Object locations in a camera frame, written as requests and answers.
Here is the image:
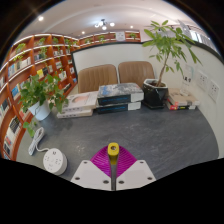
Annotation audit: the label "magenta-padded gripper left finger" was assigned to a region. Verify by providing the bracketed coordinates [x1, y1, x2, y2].
[70, 144, 113, 192]

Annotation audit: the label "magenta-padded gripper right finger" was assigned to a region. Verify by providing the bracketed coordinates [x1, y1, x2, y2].
[115, 145, 158, 192]

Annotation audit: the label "small yellow charger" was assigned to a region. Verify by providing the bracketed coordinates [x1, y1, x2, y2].
[107, 142, 120, 167]

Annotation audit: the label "thick white book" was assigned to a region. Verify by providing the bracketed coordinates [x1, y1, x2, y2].
[56, 108, 94, 119]

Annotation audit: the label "dark blue thick book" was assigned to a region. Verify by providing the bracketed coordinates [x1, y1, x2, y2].
[95, 101, 142, 115]

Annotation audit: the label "red spine book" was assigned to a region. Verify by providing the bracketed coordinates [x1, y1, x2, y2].
[165, 101, 198, 111]

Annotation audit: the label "leafy plant in white pot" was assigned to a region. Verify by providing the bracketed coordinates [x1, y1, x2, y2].
[18, 73, 69, 138]

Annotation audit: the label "small tree in black pot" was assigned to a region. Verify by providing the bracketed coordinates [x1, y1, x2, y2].
[142, 19, 203, 109]

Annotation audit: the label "tan padded chair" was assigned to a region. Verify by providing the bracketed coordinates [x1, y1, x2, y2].
[77, 64, 119, 94]
[117, 60, 156, 88]

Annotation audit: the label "clear sign stand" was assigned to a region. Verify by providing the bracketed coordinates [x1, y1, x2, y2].
[181, 64, 195, 96]

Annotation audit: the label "orange bookshelf unit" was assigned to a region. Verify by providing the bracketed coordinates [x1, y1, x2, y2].
[0, 30, 141, 161]

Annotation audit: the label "ceiling globe chandelier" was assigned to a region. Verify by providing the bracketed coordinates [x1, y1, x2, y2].
[94, 18, 116, 31]

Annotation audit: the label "white curtain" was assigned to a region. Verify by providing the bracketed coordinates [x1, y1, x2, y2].
[176, 19, 216, 53]

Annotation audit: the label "recessed ceiling lights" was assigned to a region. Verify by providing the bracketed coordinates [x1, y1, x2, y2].
[37, 15, 134, 36]

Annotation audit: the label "white wall socket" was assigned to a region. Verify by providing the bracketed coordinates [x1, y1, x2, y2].
[196, 70, 210, 93]
[208, 79, 221, 103]

